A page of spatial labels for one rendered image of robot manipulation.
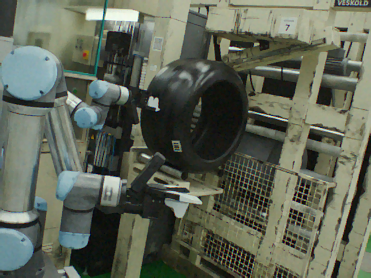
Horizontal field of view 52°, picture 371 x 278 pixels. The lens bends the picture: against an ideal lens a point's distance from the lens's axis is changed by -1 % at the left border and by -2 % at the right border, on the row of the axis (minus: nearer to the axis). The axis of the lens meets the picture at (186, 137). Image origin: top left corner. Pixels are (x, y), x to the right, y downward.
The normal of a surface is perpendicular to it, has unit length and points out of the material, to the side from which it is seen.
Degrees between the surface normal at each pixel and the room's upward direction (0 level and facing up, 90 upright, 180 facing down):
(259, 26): 90
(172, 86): 63
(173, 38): 90
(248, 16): 90
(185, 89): 70
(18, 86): 82
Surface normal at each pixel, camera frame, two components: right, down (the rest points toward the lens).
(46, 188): 0.70, 0.24
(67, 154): 0.50, 0.10
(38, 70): 0.20, 0.05
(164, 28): -0.69, -0.02
